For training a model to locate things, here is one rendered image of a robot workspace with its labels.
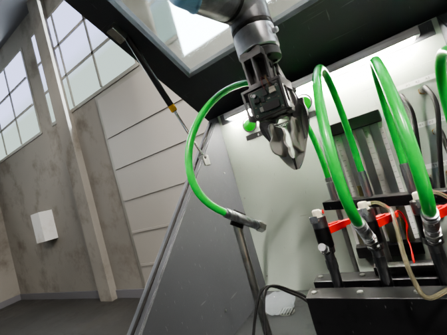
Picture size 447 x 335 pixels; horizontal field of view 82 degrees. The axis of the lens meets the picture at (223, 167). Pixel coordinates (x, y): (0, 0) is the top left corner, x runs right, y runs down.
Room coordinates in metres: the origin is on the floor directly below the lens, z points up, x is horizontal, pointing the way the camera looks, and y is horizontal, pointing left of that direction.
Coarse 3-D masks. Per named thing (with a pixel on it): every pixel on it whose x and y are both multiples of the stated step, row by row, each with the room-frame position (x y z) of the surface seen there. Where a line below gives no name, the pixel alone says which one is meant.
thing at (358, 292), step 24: (312, 288) 0.51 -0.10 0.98; (336, 288) 0.48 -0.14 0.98; (360, 288) 0.46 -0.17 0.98; (384, 288) 0.44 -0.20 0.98; (408, 288) 0.42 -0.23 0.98; (432, 288) 0.40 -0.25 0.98; (312, 312) 0.48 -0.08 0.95; (336, 312) 0.46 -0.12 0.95; (360, 312) 0.44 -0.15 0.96; (384, 312) 0.42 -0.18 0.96; (408, 312) 0.40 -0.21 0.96; (432, 312) 0.39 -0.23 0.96
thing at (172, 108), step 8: (128, 40) 0.64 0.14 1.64; (136, 48) 0.65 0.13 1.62; (136, 56) 0.66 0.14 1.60; (144, 64) 0.66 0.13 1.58; (152, 72) 0.68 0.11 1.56; (152, 80) 0.68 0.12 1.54; (160, 88) 0.69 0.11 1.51; (168, 96) 0.70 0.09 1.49; (168, 104) 0.70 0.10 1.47; (176, 112) 0.72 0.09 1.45; (184, 128) 0.74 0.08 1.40; (200, 152) 0.76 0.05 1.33; (208, 160) 0.78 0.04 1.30
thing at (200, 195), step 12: (240, 84) 0.55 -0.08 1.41; (216, 96) 0.51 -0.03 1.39; (204, 108) 0.49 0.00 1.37; (192, 132) 0.46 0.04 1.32; (312, 132) 0.65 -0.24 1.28; (192, 144) 0.46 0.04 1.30; (192, 168) 0.45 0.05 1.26; (324, 168) 0.66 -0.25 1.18; (192, 180) 0.45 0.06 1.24; (204, 204) 0.46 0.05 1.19; (216, 204) 0.47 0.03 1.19
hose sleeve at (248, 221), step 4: (228, 212) 0.48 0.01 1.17; (232, 212) 0.48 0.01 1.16; (236, 212) 0.49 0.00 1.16; (224, 216) 0.48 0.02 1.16; (228, 216) 0.48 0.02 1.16; (232, 216) 0.48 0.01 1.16; (236, 216) 0.48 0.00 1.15; (240, 216) 0.49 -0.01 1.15; (244, 216) 0.50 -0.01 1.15; (232, 220) 0.49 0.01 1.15; (236, 220) 0.49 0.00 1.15; (240, 220) 0.49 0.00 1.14; (244, 220) 0.49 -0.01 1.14; (248, 220) 0.50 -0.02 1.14; (252, 220) 0.50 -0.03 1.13; (256, 220) 0.51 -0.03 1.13; (244, 224) 0.50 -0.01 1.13; (248, 224) 0.50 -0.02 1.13; (252, 224) 0.50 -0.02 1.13; (256, 224) 0.51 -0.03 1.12; (256, 228) 0.51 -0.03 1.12
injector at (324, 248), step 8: (312, 224) 0.50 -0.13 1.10; (320, 224) 0.48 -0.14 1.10; (320, 232) 0.48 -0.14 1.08; (328, 232) 0.48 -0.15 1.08; (320, 240) 0.49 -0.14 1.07; (328, 240) 0.48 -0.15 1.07; (320, 248) 0.47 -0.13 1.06; (328, 248) 0.48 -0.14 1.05; (328, 256) 0.49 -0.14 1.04; (328, 264) 0.49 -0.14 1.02; (336, 264) 0.49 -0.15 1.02; (336, 272) 0.49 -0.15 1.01; (336, 280) 0.49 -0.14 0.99
